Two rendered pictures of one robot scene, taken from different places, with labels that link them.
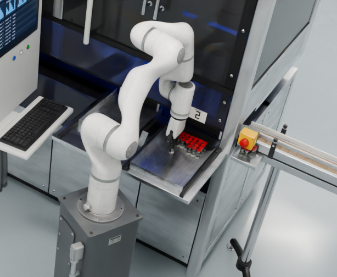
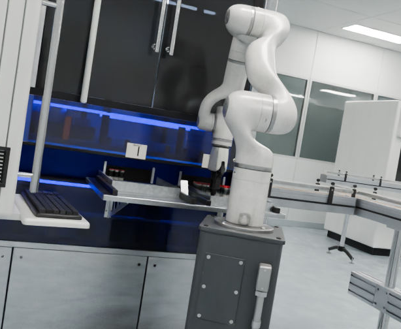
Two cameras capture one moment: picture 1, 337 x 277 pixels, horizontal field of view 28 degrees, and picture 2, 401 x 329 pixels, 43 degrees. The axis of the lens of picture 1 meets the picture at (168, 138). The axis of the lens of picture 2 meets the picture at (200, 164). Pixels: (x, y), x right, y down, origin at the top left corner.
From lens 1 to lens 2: 239 cm
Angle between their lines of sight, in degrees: 51
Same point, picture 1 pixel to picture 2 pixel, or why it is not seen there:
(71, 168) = (40, 304)
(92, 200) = (252, 206)
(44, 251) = not seen: outside the picture
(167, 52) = (283, 19)
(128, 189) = (128, 296)
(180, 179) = not seen: hidden behind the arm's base
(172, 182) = not seen: hidden behind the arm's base
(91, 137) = (255, 108)
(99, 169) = (264, 152)
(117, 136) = (284, 98)
